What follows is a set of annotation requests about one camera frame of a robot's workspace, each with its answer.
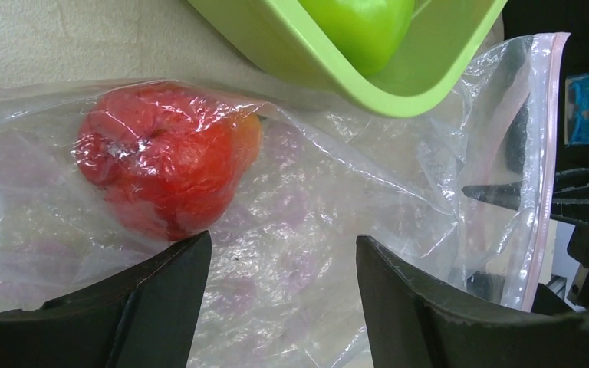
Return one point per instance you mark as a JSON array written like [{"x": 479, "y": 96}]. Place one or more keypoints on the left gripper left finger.
[{"x": 144, "y": 316}]

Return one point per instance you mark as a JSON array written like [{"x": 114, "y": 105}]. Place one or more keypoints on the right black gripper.
[{"x": 565, "y": 198}]

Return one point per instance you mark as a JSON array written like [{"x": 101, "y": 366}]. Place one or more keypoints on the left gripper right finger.
[{"x": 416, "y": 320}]

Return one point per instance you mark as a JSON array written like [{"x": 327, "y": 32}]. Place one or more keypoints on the clear zip top bag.
[{"x": 282, "y": 289}]

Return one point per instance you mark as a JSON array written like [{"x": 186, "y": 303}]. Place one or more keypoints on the red fake tomato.
[{"x": 168, "y": 159}]

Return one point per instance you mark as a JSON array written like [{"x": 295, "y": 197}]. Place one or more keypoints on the green fake fruit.
[{"x": 367, "y": 32}]

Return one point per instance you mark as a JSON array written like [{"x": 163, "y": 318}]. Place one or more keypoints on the black Delixi toolbox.
[{"x": 571, "y": 17}]

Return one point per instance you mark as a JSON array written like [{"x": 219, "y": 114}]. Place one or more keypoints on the green plastic tray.
[{"x": 281, "y": 39}]

